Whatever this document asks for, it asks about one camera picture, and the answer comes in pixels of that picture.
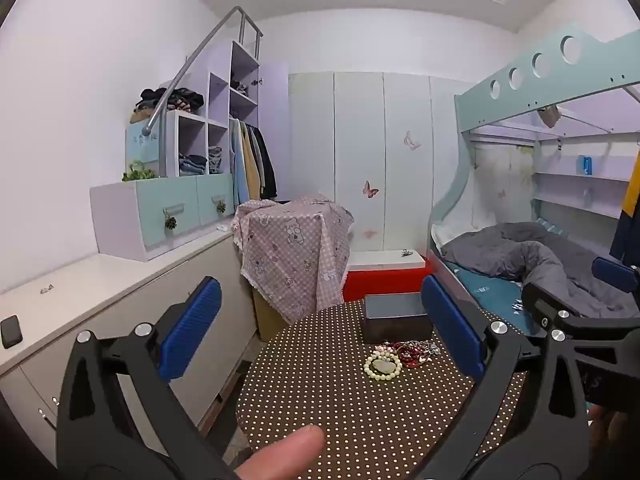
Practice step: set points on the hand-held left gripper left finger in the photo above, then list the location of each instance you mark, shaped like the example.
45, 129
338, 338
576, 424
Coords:
192, 330

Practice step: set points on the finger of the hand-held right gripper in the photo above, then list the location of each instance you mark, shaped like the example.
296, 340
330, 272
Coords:
537, 300
615, 272

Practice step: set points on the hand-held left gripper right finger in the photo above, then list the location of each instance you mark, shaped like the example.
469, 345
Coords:
450, 330

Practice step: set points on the grey metal tin box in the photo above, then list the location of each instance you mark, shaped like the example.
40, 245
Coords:
397, 320

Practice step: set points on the person's right hand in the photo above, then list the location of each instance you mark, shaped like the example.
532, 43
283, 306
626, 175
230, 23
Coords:
606, 432

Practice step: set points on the person's left hand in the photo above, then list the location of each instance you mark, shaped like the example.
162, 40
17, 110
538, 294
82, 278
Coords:
287, 452

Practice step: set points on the teal bed sheet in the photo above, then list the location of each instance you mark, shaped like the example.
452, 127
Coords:
495, 295

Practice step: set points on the grey duvet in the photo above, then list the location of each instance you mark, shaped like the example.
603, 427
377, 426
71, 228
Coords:
500, 250

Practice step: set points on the navy yellow hanging garment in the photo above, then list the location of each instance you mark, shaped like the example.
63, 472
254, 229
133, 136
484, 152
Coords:
627, 210

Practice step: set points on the beige low cabinet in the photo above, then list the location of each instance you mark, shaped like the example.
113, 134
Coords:
125, 285

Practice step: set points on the red storage bench white top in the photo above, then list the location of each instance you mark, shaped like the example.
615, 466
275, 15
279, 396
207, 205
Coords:
380, 282

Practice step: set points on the white cloth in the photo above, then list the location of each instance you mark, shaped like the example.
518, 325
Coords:
450, 230

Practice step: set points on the small blue box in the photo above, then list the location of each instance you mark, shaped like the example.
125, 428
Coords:
587, 166

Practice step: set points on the faint orange butterfly sticker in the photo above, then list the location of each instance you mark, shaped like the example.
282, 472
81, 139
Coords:
370, 233

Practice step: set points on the polka dot round table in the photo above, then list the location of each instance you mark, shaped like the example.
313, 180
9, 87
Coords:
350, 410

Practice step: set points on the lilac stair shelf cabinet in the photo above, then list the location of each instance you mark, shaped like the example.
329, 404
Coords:
125, 220

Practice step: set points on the pink bear-print cloth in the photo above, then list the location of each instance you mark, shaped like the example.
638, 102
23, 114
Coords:
295, 250

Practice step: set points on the pink butterfly sticker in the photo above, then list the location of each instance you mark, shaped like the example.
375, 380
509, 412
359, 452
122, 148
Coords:
370, 190

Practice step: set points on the green plant decoration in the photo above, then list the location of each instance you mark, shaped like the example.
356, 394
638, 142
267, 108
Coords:
139, 174

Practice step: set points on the folded dark jeans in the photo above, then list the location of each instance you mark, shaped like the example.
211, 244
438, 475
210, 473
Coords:
192, 165

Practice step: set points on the light blue hanging shirt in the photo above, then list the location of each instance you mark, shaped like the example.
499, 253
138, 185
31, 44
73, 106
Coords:
239, 170

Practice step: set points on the brown bag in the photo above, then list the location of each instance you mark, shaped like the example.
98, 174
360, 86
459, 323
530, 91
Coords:
549, 116

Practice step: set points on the folded grey jeans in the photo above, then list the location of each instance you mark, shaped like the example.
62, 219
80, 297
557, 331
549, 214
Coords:
215, 160

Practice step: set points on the mustard hanging coat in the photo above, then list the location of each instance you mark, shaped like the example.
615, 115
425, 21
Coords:
254, 165

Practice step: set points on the black hanging jacket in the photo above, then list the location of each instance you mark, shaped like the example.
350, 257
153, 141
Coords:
269, 170

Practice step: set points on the small black device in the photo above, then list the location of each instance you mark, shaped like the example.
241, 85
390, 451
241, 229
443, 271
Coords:
11, 332

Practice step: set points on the pale butterfly sticker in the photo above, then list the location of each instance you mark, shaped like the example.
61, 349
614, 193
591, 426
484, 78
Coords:
412, 141

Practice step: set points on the white wardrobe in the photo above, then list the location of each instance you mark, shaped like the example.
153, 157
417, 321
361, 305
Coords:
360, 125

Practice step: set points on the pile of dark clothes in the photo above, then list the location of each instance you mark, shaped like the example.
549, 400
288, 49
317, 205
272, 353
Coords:
170, 99

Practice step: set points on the dark clothes in cubby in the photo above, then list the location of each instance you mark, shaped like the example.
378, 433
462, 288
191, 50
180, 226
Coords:
239, 87

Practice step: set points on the grey metal handrail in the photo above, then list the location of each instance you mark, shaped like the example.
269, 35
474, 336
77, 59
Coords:
200, 57

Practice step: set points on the teal bunk bed frame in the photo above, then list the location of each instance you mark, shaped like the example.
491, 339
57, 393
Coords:
500, 97

